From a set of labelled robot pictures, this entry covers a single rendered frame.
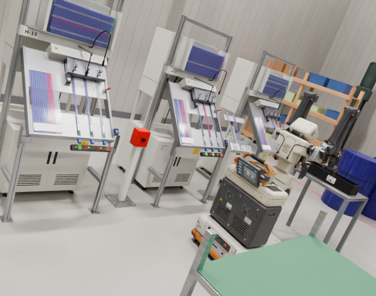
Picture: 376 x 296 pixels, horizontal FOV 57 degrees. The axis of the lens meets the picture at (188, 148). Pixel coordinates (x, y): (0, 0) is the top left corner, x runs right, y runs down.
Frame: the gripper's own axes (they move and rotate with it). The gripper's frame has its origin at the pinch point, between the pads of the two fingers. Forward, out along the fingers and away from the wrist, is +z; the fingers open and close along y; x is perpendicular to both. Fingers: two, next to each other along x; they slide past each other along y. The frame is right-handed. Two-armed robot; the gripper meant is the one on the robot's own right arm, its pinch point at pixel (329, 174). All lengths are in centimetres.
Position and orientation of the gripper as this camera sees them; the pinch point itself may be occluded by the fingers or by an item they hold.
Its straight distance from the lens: 344.4
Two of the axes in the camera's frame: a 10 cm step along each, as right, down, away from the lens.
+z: 0.4, 8.6, 5.1
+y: -5.7, -4.0, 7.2
